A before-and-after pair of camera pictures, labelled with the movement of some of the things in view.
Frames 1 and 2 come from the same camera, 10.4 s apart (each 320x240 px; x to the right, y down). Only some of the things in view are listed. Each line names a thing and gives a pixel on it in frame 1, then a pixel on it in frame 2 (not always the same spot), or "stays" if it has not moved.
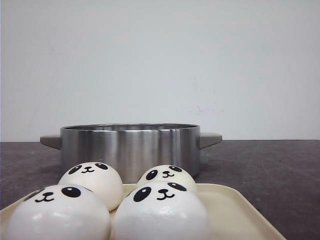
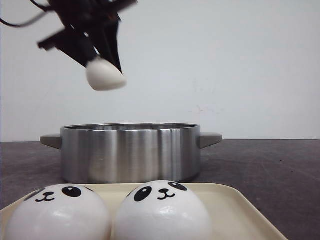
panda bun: (59, 212) stays
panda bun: (98, 177) → (102, 76)
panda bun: (162, 210) stays
